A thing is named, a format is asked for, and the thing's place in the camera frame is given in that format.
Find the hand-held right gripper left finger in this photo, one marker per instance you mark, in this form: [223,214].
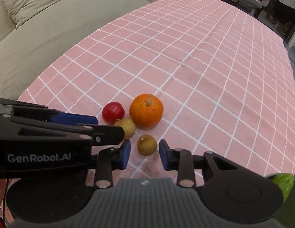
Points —
[125,153]

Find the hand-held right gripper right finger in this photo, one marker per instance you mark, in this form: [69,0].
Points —
[164,154]

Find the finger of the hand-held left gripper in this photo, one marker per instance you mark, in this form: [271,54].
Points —
[73,119]
[107,135]

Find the brown kiwi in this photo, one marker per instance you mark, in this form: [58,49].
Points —
[147,145]

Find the brown longan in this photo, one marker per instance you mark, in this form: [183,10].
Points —
[128,127]

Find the red cherry tomato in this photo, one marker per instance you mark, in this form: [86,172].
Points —
[113,112]

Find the orange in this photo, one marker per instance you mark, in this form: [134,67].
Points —
[146,110]

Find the green cucumber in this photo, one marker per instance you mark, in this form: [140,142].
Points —
[281,184]

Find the green colander bowl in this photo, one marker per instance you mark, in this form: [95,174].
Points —
[290,211]

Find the beige sofa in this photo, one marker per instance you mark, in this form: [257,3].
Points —
[54,47]

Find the pink checked tablecloth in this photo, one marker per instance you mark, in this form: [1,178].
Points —
[185,64]

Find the beige sofa cushion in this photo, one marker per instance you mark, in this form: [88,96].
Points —
[38,2]

